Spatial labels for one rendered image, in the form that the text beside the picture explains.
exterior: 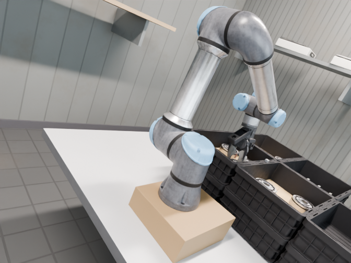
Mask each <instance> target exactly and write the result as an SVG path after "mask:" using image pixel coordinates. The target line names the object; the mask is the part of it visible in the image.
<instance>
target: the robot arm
mask: <svg viewBox="0 0 351 263"><path fill-rule="evenodd" d="M196 28H197V35H198V40H197V44H198V50H197V52H196V54H195V56H194V59H193V61H192V64H191V66H190V68H189V70H188V72H187V74H186V77H185V79H184V81H183V83H182V85H181V87H180V90H179V92H178V94H177V96H176V98H175V100H174V103H173V105H172V107H171V109H170V111H169V112H167V113H164V114H163V116H162V117H160V118H158V119H157V120H156V121H154V122H153V123H152V125H151V127H150V130H149V139H150V141H151V143H152V144H153V145H154V146H155V148H156V149H157V150H159V151H160V152H162V153H163V154H164V155H165V156H166V157H167V158H168V159H169V160H170V161H171V162H172V163H173V166H172V168H171V171H170V174H169V175H168V176H167V177H166V178H165V179H164V181H163V182H162V183H161V184H160V187H159V190H158V195H159V197H160V199H161V200H162V201H163V202H164V203H165V204H166V205H167V206H169V207H170V208H172V209H175V210H178V211H183V212H190V211H194V210H195V209H196V208H197V207H198V205H199V203H200V199H201V185H202V182H203V180H204V178H205V175H206V173H207V171H208V168H209V166H210V164H211V163H212V160H213V156H214V153H215V148H214V146H213V144H212V143H211V142H210V141H209V140H208V139H207V138H206V137H204V136H201V135H200V134H198V133H195V132H191V130H192V128H193V126H192V123H191V120H192V118H193V116H194V114H195V112H196V110H197V108H198V106H199V104H200V101H201V99H202V97H203V95H204V93H205V91H206V89H207V87H208V85H209V83H210V81H211V79H212V77H213V75H214V73H215V71H216V68H217V66H218V64H219V62H220V60H221V59H222V58H224V57H226V56H228V54H229V52H230V50H231V49H232V50H235V51H237V52H238V53H240V54H241V56H242V58H243V61H244V63H245V64H247V65H248V69H249V73H250V77H251V81H252V85H253V90H254V93H253V94H252V95H248V94H246V93H238V94H237V95H235V97H234V99H233V101H232V104H233V107H234V108H235V109H236V110H239V111H243V112H245V115H244V118H243V122H242V124H241V125H242V126H243V127H242V128H241V129H239V130H237V131H236V132H234V133H233V134H231V135H229V136H228V137H227V140H228V141H229V142H230V143H229V146H228V153H227V157H228V158H231V156H232V155H234V154H235V153H236V148H237V147H239V148H240V149H242V150H241V151H239V158H238V162H244V161H246V160H247V156H246V155H247V154H248V152H249V149H250V150H252V149H253V146H254V144H255V141H256V140H255V139H253V137H254V135H255V132H256V130H257V127H258V124H259V122H260V121H263V122H265V123H266V124H267V125H270V126H273V127H275V128H276V127H279V126H280V125H281V124H282V123H283V122H284V120H285V118H286V113H285V112H284V111H283V110H281V109H279V108H278V103H277V95H276V88H275V80H274V73H273V66H272V57H273V55H274V48H273V42H272V39H271V36H270V34H269V32H268V30H267V28H266V26H265V24H264V23H263V22H262V20H261V19H260V18H259V17H258V16H257V15H255V14H253V13H251V12H249V11H243V10H237V9H232V8H228V7H225V6H213V7H210V8H208V9H206V10H205V11H204V12H203V13H202V14H201V16H200V18H199V20H198V22H197V27H196ZM253 143H254V144H253ZM252 144H253V146H252Z"/></svg>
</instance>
